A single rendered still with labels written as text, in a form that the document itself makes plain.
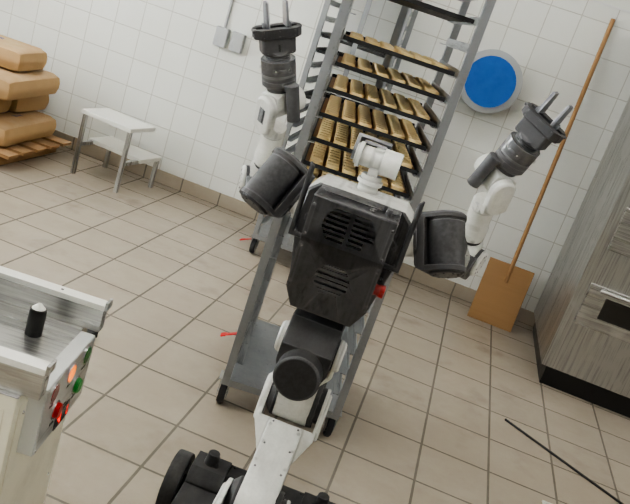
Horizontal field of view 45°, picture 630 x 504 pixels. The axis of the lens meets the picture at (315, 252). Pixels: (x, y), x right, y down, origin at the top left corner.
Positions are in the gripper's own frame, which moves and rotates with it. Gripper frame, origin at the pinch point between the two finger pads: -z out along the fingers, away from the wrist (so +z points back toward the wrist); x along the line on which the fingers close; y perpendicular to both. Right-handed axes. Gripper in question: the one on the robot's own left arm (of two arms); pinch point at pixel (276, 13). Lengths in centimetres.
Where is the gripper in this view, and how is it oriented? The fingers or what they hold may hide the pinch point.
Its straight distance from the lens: 194.6
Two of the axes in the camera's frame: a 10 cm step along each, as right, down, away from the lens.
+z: 0.2, 8.4, 5.4
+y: 3.1, 5.1, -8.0
